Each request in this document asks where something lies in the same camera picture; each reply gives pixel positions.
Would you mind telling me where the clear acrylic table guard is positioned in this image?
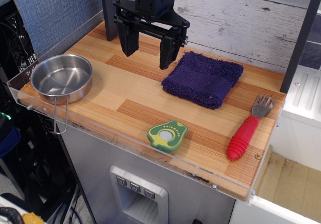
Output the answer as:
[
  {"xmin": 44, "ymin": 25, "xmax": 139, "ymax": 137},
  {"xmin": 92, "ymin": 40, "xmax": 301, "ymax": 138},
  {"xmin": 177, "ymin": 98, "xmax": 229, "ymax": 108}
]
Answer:
[{"xmin": 8, "ymin": 23, "xmax": 285, "ymax": 202}]

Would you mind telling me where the blue fabric panel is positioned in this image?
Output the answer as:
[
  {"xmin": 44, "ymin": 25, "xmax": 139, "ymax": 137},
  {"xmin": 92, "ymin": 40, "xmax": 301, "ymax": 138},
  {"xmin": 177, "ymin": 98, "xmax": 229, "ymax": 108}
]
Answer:
[{"xmin": 14, "ymin": 0, "xmax": 103, "ymax": 60}]

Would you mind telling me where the grey water dispenser panel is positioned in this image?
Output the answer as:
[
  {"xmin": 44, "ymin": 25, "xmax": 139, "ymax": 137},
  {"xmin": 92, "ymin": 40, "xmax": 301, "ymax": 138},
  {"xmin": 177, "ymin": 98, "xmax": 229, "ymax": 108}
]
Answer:
[{"xmin": 109, "ymin": 165, "xmax": 169, "ymax": 223}]

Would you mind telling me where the fork with red handle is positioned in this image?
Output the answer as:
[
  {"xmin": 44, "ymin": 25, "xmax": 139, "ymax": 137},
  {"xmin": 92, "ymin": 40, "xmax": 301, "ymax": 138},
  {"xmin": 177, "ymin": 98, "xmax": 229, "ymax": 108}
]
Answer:
[{"xmin": 227, "ymin": 94, "xmax": 275, "ymax": 160}]

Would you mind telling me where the dark grey post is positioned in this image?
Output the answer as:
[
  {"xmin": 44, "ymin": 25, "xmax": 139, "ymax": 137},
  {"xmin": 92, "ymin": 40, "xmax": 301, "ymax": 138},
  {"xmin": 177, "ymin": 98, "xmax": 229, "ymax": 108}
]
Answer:
[
  {"xmin": 102, "ymin": 0, "xmax": 118, "ymax": 41},
  {"xmin": 279, "ymin": 0, "xmax": 320, "ymax": 93}
]

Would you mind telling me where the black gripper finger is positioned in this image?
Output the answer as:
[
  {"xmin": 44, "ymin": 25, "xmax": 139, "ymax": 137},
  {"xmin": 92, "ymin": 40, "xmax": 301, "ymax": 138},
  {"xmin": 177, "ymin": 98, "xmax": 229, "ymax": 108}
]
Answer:
[
  {"xmin": 116, "ymin": 17, "xmax": 139, "ymax": 57},
  {"xmin": 159, "ymin": 33, "xmax": 181, "ymax": 70}
]

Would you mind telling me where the purple folded cloth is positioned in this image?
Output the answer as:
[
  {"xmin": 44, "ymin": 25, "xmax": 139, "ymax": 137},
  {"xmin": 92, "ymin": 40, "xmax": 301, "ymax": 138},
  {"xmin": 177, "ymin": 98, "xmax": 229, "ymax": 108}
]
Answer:
[{"xmin": 162, "ymin": 51, "xmax": 244, "ymax": 109}]

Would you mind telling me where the dark grey right post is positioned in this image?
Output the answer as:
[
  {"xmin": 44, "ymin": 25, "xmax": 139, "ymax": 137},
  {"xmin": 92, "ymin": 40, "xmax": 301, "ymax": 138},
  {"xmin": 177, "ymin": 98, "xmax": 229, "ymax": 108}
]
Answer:
[{"xmin": 279, "ymin": 0, "xmax": 320, "ymax": 93}]

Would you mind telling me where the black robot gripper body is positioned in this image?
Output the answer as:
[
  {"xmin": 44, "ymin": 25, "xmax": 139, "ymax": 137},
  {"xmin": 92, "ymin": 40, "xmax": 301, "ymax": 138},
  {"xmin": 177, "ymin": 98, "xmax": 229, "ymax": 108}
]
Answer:
[{"xmin": 112, "ymin": 0, "xmax": 191, "ymax": 46}]

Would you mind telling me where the green yellow toy avocado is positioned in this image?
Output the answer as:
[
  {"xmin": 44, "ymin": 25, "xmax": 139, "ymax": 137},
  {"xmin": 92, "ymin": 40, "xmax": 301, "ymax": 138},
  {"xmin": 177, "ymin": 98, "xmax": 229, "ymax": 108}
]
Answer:
[{"xmin": 147, "ymin": 120, "xmax": 188, "ymax": 153}]

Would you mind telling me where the white toy sink unit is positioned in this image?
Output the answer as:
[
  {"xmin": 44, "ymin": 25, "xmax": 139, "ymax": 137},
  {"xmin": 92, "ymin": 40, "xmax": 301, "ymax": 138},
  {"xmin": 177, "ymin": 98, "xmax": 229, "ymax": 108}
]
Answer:
[{"xmin": 230, "ymin": 66, "xmax": 320, "ymax": 223}]

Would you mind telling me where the metal pot with wire handle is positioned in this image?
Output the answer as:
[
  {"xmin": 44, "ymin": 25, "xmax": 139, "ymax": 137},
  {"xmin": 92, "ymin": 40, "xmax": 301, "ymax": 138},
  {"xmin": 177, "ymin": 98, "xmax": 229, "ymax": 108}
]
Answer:
[{"xmin": 30, "ymin": 54, "xmax": 93, "ymax": 135}]

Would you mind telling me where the dark grey left post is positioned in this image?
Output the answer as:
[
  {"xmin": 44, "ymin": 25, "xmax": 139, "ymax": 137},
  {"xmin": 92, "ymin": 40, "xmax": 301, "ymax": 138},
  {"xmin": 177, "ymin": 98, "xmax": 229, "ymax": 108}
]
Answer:
[{"xmin": 102, "ymin": 0, "xmax": 118, "ymax": 41}]

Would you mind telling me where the silver toy fridge cabinet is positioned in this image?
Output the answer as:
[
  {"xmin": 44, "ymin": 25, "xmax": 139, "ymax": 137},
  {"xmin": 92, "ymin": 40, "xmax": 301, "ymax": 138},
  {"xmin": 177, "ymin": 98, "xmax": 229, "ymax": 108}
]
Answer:
[{"xmin": 62, "ymin": 126, "xmax": 235, "ymax": 223}]

